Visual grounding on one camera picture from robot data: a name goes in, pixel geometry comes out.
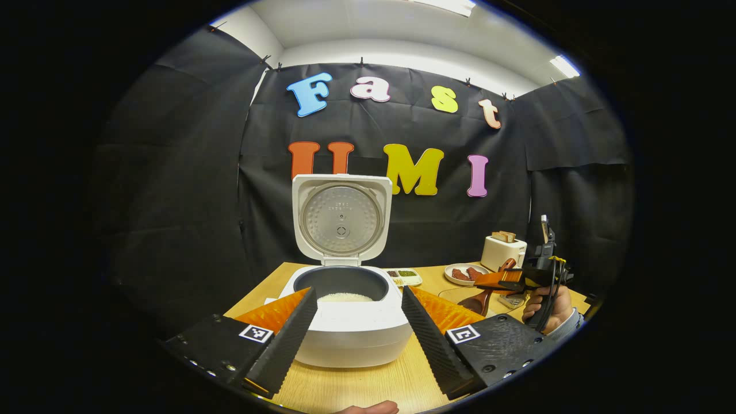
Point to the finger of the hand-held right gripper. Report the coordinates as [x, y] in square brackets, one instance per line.
[497, 279]

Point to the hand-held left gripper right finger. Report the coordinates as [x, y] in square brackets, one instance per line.
[434, 351]

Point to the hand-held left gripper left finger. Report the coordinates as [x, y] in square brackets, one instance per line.
[287, 351]

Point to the brown wooden spoon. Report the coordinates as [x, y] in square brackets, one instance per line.
[474, 305]

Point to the white rice cooker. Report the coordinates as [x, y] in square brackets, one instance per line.
[351, 339]

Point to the white rice heap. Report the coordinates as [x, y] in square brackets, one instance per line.
[345, 297]

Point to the brown meat piece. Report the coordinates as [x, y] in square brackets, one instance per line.
[476, 274]
[460, 274]

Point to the white toaster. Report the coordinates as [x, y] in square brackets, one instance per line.
[500, 253]

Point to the toasted bread slice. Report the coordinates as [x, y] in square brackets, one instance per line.
[509, 236]
[498, 236]

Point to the white round plate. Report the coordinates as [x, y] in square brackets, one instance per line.
[448, 276]

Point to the white divided bean dish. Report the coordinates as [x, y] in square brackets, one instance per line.
[405, 280]

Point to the black backdrop cloth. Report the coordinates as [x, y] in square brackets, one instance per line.
[184, 201]

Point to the small ceiling light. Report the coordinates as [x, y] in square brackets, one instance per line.
[564, 66]

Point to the long ceiling light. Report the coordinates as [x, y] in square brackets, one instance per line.
[445, 6]

